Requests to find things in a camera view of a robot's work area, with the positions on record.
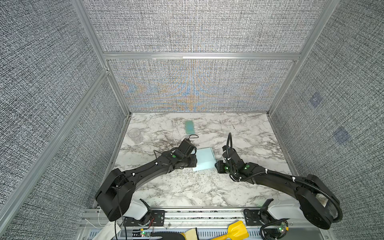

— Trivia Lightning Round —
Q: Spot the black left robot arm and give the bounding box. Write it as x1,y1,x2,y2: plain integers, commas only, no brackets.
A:
95,139,197,224

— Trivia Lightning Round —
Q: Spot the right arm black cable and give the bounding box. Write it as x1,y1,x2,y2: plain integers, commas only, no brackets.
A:
225,132,344,223

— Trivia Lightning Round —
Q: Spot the aluminium front rail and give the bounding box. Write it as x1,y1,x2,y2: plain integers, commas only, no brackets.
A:
80,207,316,230

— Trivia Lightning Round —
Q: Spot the light blue paper box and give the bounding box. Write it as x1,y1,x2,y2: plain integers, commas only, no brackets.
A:
193,148,216,172

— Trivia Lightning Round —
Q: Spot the white cloth strip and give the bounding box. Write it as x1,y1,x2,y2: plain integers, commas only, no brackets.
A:
93,222,121,240

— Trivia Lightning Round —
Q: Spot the clear plastic cup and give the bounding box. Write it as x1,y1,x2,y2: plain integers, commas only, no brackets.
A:
128,128,143,144

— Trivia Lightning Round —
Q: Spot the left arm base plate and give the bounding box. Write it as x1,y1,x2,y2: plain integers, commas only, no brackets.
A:
124,210,166,228

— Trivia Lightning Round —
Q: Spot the yellow plastic scoop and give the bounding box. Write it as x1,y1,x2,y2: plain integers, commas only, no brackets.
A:
213,221,250,240

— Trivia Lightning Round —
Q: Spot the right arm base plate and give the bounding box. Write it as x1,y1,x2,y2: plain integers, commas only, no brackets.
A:
243,209,278,227

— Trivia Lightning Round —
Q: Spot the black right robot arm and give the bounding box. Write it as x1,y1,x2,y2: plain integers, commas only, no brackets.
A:
215,146,344,230

